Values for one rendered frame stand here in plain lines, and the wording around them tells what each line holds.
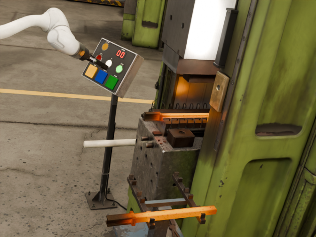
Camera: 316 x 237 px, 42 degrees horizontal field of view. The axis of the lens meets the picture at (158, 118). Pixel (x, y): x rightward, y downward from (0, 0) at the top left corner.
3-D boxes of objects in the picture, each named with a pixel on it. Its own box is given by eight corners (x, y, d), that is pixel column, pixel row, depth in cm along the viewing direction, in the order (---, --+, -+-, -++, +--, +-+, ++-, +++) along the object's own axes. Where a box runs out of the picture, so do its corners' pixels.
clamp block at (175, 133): (172, 148, 210) (174, 137, 207) (166, 139, 217) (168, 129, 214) (193, 147, 214) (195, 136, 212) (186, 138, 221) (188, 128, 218)
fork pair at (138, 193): (139, 203, 162) (140, 199, 161) (136, 194, 167) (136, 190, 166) (193, 199, 171) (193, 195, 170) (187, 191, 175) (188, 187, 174)
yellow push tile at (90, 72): (91, 78, 261) (97, 67, 261) (84, 74, 265) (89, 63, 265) (93, 79, 262) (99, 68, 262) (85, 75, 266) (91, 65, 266)
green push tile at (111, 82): (111, 89, 249) (118, 79, 249) (104, 85, 254) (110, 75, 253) (113, 90, 250) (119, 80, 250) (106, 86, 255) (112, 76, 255)
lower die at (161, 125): (163, 136, 220) (166, 122, 216) (150, 119, 236) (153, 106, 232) (231, 134, 236) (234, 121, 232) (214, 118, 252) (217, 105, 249)
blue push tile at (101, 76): (101, 84, 255) (107, 73, 255) (94, 79, 259) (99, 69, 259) (103, 85, 256) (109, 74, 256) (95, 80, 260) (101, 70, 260)
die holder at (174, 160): (149, 221, 224) (162, 151, 205) (128, 181, 255) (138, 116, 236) (236, 211, 246) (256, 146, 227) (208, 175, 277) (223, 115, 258)
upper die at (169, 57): (175, 74, 205) (179, 55, 200) (161, 60, 221) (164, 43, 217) (247, 75, 221) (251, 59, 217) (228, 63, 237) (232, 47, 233)
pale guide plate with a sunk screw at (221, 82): (217, 112, 191) (226, 78, 184) (209, 104, 199) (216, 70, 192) (221, 112, 192) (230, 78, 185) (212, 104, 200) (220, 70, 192)
